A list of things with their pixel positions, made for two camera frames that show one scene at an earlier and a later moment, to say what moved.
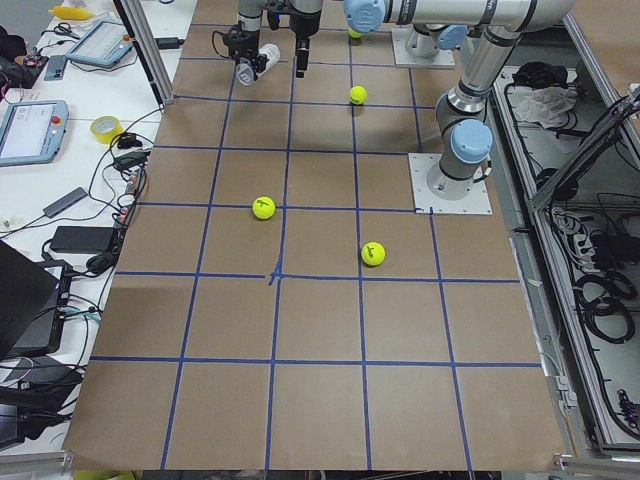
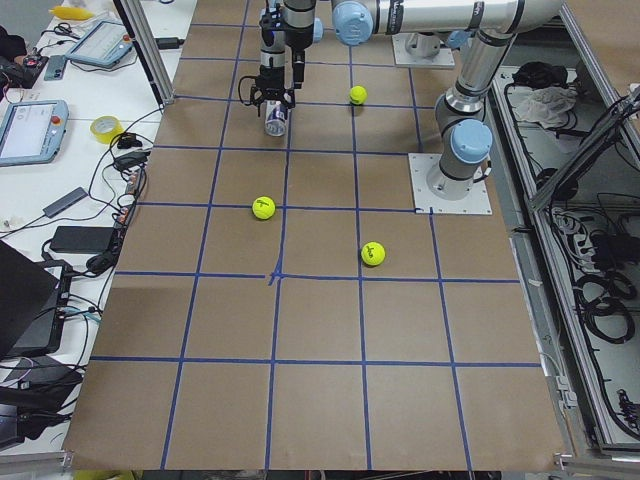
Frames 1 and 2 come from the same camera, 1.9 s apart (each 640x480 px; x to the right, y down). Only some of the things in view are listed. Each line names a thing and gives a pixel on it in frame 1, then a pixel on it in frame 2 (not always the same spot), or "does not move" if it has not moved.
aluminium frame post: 140,29 does not move
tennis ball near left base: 373,253 does not move
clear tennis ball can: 245,69 -> 276,116
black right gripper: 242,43 -> 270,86
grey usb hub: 65,202 does not move
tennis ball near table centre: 263,208 does not move
